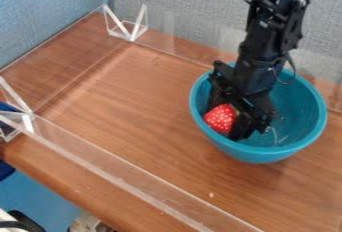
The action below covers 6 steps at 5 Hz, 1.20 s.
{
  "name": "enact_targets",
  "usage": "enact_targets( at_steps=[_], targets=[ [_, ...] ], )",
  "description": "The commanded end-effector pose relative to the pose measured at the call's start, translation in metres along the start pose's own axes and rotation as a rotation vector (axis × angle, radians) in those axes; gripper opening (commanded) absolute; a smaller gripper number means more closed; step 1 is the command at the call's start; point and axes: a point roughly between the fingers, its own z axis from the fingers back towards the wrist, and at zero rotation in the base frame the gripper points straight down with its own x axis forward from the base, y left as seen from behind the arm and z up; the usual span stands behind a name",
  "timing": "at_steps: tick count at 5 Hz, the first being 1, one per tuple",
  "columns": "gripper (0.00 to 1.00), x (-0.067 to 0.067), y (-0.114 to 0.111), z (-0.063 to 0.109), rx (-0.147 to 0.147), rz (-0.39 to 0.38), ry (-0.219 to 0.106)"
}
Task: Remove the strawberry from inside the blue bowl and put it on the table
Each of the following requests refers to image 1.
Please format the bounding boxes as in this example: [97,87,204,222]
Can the red toy strawberry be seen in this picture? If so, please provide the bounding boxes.
[203,104,238,134]

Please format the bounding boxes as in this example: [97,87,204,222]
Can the grey object under table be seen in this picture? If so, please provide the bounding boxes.
[68,212,117,232]

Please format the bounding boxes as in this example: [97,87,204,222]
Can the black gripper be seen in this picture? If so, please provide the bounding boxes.
[207,46,276,141]

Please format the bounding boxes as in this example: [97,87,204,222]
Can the clear acrylic barrier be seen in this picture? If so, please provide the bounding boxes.
[0,5,108,74]
[0,77,262,232]
[101,4,342,114]

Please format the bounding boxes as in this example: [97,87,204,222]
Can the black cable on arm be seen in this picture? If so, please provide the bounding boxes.
[268,53,298,86]

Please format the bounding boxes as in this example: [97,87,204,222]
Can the blue plastic bowl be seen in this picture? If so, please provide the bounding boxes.
[188,72,327,164]

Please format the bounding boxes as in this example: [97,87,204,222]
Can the clear acrylic left barrier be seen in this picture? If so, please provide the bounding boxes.
[0,5,108,74]

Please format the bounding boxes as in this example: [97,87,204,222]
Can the clear acrylic back barrier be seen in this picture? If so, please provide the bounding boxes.
[101,4,342,114]

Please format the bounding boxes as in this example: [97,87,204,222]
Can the clear acrylic front barrier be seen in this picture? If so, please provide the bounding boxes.
[0,77,262,232]

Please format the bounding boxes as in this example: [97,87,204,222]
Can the black white object bottom left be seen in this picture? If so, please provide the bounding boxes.
[0,209,45,232]

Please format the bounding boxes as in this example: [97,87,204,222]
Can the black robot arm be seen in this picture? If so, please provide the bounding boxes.
[208,0,310,141]

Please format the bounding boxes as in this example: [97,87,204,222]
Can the blue object at left edge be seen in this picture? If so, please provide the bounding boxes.
[0,101,22,182]

